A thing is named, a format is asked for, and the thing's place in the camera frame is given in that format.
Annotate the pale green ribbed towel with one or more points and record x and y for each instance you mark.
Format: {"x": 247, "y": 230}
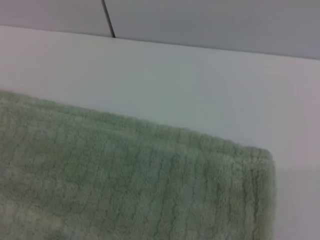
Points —
{"x": 125, "y": 180}

